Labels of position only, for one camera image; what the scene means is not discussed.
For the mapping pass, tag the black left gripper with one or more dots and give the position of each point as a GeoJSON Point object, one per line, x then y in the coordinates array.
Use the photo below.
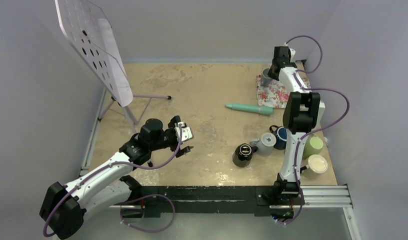
{"type": "Point", "coordinates": [171, 125]}

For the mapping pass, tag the black mug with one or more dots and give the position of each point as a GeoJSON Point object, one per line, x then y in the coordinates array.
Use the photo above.
{"type": "Point", "coordinates": [243, 155]}

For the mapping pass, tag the light grey mug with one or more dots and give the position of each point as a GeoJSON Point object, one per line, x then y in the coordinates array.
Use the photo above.
{"type": "Point", "coordinates": [264, 144]}

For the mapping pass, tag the grey mug with lettering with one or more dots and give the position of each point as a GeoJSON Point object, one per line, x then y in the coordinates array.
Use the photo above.
{"type": "Point", "coordinates": [265, 79]}

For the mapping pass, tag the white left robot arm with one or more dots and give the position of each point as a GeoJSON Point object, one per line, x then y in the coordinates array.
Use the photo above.
{"type": "Point", "coordinates": [66, 207]}

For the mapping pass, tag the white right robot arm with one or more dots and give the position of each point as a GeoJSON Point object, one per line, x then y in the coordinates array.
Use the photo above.
{"type": "Point", "coordinates": [299, 119]}

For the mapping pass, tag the dark blue mug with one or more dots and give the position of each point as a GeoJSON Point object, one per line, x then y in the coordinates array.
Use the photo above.
{"type": "Point", "coordinates": [281, 136]}

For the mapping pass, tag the green mug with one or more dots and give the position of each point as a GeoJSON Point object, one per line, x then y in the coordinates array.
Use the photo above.
{"type": "Point", "coordinates": [313, 146]}

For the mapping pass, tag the cream mug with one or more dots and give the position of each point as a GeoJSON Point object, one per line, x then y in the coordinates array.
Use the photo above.
{"type": "Point", "coordinates": [314, 166]}

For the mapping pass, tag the mint green tube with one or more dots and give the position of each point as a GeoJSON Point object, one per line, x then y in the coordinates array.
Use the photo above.
{"type": "Point", "coordinates": [262, 110]}

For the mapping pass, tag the floral tray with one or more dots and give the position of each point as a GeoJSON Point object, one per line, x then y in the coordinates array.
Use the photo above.
{"type": "Point", "coordinates": [274, 95]}

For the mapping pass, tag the perforated calibration board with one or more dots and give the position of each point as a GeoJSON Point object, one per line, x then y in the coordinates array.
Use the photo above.
{"type": "Point", "coordinates": [93, 40]}

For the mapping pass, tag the white box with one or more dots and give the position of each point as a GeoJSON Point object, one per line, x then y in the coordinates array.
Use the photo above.
{"type": "Point", "coordinates": [322, 108]}

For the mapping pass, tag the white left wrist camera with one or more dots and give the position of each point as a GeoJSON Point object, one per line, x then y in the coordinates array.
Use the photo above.
{"type": "Point", "coordinates": [183, 132]}

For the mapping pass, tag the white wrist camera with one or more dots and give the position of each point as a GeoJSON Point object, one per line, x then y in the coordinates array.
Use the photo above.
{"type": "Point", "coordinates": [292, 53]}
{"type": "Point", "coordinates": [183, 132]}

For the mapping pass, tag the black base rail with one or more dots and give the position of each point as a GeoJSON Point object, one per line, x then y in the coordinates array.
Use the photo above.
{"type": "Point", "coordinates": [255, 200]}

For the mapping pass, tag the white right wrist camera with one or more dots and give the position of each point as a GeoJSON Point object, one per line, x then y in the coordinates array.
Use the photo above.
{"type": "Point", "coordinates": [292, 53]}

